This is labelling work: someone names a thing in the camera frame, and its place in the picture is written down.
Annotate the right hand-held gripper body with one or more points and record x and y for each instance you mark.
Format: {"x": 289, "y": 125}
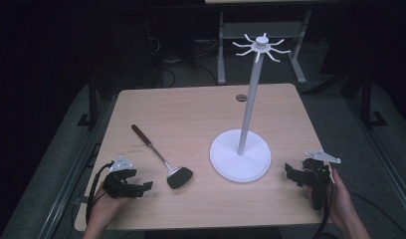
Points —
{"x": 318, "y": 179}

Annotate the dark metal stand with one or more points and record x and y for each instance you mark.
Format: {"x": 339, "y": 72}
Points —
{"x": 366, "y": 99}
{"x": 92, "y": 106}

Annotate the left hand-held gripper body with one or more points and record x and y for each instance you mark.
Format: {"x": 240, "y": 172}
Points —
{"x": 118, "y": 186}

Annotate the metal floor rail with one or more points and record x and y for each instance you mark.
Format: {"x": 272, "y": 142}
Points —
{"x": 383, "y": 156}
{"x": 68, "y": 186}

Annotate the person's right hand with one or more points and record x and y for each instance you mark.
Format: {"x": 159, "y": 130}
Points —
{"x": 340, "y": 202}

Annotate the grey metal table frame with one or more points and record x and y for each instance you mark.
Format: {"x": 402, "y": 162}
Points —
{"x": 221, "y": 49}

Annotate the grey table grommet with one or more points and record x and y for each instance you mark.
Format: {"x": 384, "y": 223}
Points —
{"x": 241, "y": 98}

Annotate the person's left hand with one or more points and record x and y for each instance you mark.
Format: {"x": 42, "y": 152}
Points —
{"x": 106, "y": 205}

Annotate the white hook stand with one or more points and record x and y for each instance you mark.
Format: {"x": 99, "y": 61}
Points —
{"x": 241, "y": 162}

